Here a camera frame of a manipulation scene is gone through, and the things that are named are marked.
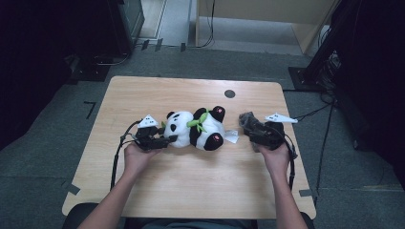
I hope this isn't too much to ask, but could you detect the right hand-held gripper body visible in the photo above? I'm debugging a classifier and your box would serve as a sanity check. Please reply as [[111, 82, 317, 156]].
[[261, 113, 299, 152]]

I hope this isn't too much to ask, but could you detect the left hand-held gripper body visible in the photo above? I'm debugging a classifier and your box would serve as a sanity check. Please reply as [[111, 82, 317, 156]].
[[133, 114, 161, 152]]

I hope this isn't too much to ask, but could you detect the grey cloth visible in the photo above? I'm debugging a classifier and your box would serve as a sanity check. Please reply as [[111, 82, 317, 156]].
[[238, 111, 266, 153]]

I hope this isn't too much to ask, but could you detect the panda plush toy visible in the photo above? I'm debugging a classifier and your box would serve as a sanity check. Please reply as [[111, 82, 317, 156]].
[[160, 105, 240, 152]]

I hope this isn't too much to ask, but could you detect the person's right hand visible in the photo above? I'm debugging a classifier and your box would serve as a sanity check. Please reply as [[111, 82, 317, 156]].
[[257, 143, 290, 179]]

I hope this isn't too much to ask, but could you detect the person's left hand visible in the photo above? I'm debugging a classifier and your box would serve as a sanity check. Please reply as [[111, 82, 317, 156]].
[[123, 143, 161, 181]]

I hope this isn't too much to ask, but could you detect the black angled floor tape mark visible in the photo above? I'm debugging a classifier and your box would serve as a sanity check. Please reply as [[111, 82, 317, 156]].
[[83, 100, 97, 120]]

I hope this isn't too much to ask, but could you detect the grey floor tape piece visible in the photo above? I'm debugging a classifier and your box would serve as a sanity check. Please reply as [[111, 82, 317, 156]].
[[61, 180, 81, 196], [298, 188, 319, 198]]

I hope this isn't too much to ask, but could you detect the black stand base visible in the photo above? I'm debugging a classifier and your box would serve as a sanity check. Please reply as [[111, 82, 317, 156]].
[[68, 53, 111, 85]]

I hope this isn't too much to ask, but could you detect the person's dark clothing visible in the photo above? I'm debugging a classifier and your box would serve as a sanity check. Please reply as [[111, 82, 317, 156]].
[[123, 218, 259, 229]]

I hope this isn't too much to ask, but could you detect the black metal stand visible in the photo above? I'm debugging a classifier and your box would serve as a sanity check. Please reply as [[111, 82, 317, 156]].
[[288, 0, 352, 94]]

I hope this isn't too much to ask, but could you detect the black equipment cabinet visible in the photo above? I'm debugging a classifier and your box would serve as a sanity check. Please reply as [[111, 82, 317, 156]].
[[106, 0, 146, 57]]

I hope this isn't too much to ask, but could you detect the dark curtain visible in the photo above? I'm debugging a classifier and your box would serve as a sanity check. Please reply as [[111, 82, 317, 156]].
[[330, 0, 405, 189], [0, 0, 113, 151]]

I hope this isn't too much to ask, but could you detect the light wooden cabinet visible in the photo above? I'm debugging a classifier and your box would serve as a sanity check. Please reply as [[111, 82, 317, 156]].
[[194, 0, 338, 55]]

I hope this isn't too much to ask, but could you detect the right hand-held gripper cable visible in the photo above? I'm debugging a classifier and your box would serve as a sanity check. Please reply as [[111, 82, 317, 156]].
[[281, 132, 298, 192]]

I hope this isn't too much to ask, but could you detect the hand-held gripper cable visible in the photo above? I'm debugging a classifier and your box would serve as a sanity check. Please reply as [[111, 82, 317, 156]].
[[281, 132, 298, 192], [109, 119, 142, 192]]

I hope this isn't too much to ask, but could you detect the short black floor cable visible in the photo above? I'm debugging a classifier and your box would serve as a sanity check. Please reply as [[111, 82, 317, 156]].
[[289, 103, 332, 124]]

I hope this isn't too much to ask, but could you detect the left hand-held gripper cable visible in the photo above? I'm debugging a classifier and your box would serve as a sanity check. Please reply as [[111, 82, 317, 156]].
[[109, 119, 142, 192]]

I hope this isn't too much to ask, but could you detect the long black floor cable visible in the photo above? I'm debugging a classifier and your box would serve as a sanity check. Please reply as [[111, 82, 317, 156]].
[[314, 94, 335, 204]]

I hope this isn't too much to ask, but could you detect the black curved floor cable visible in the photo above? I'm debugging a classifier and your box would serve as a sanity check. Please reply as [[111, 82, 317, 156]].
[[94, 52, 132, 67]]

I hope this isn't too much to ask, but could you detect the black hanging cable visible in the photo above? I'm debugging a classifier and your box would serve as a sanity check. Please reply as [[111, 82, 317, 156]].
[[187, 0, 216, 50]]

